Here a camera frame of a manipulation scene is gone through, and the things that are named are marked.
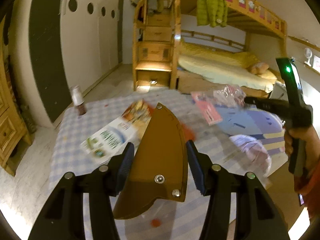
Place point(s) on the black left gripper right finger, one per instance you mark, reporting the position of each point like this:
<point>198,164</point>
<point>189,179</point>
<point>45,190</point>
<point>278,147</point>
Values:
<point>256,214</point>

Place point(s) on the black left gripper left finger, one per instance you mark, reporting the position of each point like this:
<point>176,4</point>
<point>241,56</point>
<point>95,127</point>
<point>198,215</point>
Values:
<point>62,214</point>

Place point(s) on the brown leather sheath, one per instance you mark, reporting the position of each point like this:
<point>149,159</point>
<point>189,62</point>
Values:
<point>159,169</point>

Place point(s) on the pink trash bag bin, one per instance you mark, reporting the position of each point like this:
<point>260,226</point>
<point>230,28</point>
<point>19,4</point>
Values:
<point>251,152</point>

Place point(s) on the right hand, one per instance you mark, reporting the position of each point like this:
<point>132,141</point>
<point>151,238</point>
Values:
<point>309,135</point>

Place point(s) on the white nightstand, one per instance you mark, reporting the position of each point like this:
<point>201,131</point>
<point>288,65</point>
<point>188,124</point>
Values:
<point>279,92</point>

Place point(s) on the phone on gripper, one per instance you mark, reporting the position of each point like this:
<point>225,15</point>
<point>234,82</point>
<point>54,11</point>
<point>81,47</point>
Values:
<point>301,200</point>

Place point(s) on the rainbow oval rug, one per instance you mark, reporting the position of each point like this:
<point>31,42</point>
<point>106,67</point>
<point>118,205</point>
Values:
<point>262,125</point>

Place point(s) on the plush toy pillow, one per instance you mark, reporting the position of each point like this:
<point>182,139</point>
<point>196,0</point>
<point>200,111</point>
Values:
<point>258,68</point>

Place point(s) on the white desk fan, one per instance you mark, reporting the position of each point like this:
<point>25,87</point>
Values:
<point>308,55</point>

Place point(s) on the crumpled clear plastic wrapper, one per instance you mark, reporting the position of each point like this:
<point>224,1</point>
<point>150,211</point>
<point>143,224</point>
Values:
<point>229,96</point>

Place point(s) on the yellow bedding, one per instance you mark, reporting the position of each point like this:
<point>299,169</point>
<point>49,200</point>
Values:
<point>224,67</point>

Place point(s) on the wooden bunk bed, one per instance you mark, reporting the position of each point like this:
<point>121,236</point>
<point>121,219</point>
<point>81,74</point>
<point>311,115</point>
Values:
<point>250,27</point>

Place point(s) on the colourful printed paper box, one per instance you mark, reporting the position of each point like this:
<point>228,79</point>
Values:
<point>112,138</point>

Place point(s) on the pink product card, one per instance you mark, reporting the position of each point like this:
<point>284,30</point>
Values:
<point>207,109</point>

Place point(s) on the wooden cabinet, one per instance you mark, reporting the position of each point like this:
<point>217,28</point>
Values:
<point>13,128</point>

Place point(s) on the checkered blue white tablecloth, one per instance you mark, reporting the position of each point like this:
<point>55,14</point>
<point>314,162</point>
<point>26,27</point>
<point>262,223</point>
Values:
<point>165,219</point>

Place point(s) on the brown bottle white cap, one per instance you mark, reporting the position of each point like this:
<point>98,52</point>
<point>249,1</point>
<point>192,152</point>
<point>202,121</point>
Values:
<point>78,100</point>

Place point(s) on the green puffer jacket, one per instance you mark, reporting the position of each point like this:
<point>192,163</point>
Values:
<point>212,12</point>

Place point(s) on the wooden stair drawers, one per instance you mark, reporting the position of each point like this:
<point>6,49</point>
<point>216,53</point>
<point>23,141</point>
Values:
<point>153,48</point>

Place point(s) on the white wardrobe with holes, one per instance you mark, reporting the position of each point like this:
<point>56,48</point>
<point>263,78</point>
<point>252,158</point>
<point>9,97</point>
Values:
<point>89,44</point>

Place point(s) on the dark green wall panel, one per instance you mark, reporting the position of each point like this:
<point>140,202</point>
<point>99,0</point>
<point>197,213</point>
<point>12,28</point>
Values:
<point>46,56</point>

